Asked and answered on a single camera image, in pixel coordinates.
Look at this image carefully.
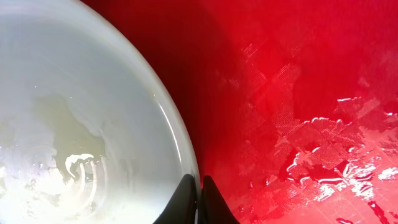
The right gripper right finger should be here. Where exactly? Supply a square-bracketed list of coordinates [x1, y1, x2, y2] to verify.
[198, 175, 239, 224]

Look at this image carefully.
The light blue plate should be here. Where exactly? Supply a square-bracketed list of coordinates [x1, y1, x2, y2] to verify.
[1, 1, 199, 223]

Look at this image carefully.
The red tray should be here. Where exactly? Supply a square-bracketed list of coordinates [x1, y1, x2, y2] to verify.
[88, 0, 397, 223]

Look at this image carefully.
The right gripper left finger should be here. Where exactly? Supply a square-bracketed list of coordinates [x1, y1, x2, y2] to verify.
[154, 174, 197, 224]

